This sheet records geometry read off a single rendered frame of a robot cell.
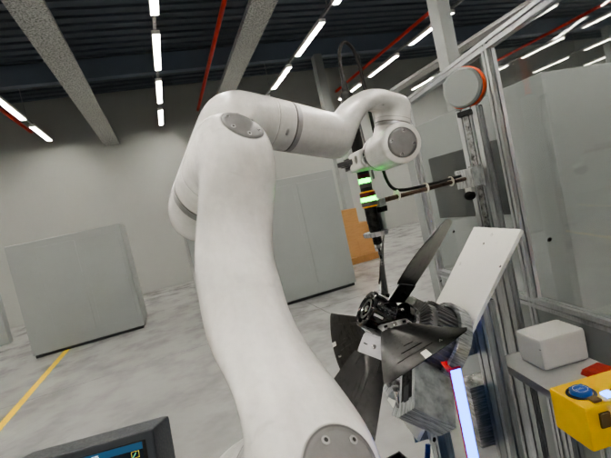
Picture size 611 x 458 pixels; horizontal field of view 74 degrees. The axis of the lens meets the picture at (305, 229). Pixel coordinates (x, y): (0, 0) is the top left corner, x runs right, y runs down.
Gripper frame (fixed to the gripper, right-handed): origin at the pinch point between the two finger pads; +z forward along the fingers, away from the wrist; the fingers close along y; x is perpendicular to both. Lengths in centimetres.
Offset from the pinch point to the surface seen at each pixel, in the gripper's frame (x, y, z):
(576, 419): -62, 21, -38
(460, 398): -52, -1, -35
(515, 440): -98, 34, 10
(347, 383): -62, -17, 5
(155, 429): -41, -57, -37
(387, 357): -48, -8, -16
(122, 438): -40, -62, -39
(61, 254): -1, -365, 638
